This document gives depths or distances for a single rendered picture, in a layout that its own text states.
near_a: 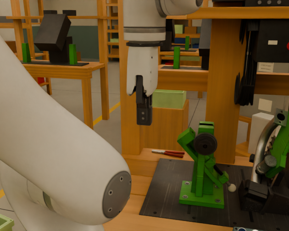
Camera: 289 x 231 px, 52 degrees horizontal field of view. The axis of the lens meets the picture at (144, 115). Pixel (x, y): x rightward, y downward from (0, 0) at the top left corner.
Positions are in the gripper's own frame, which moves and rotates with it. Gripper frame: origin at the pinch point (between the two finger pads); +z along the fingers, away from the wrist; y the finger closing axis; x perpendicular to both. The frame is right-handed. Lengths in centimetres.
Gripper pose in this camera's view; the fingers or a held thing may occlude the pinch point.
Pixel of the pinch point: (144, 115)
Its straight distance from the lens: 64.9
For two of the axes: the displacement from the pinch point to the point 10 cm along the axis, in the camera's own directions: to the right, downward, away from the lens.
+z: 0.0, 9.5, 3.1
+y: -2.1, 3.0, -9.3
